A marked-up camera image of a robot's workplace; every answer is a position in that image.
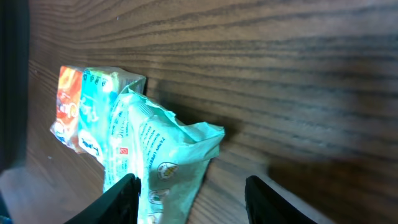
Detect long teal wipes pack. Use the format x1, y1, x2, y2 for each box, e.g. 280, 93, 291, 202
103, 89, 225, 223

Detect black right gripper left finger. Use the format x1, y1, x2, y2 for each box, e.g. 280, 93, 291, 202
65, 174, 141, 224

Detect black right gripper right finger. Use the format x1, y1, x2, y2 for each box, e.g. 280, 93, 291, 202
244, 175, 315, 224

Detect teal gum packet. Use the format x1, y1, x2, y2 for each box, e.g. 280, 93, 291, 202
78, 67, 146, 164

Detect brown bread pouch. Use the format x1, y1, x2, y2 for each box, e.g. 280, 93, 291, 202
1, 166, 104, 223

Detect orange snack packet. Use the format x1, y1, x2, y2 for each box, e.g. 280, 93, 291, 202
50, 65, 85, 153

